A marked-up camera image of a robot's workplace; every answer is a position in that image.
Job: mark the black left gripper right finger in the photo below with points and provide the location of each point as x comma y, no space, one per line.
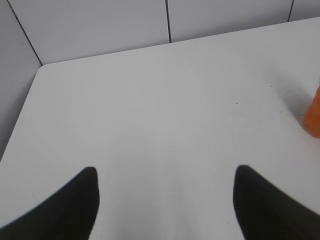
264,212

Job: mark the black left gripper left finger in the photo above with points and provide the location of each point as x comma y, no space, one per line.
69,214

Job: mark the orange soda plastic bottle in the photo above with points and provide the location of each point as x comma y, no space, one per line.
311,121

